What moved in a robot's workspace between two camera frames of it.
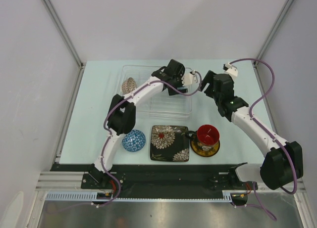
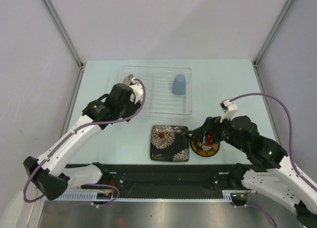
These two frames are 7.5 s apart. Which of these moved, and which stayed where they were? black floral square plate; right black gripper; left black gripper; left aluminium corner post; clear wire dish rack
Moved: left black gripper; right black gripper
Stayed: clear wire dish rack; left aluminium corner post; black floral square plate
